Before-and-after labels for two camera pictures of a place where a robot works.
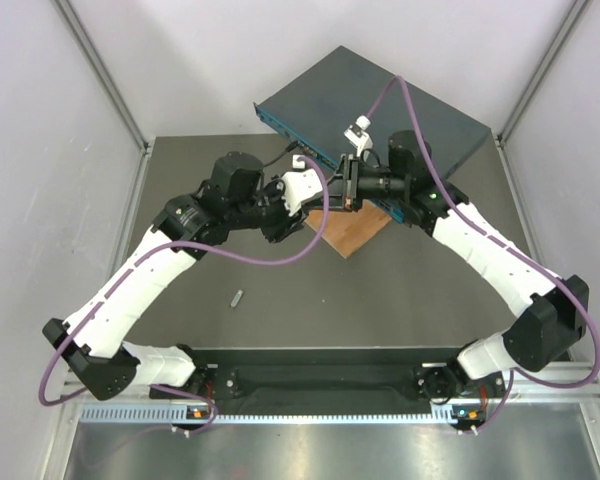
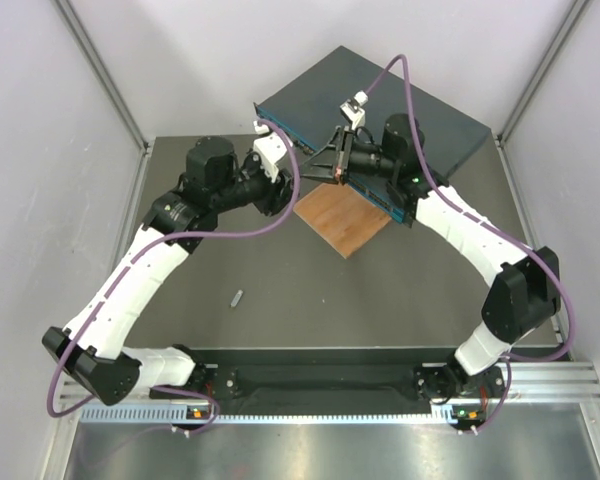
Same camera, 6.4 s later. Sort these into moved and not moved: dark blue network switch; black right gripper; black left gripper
Moved: black left gripper; black right gripper
Not moved: dark blue network switch
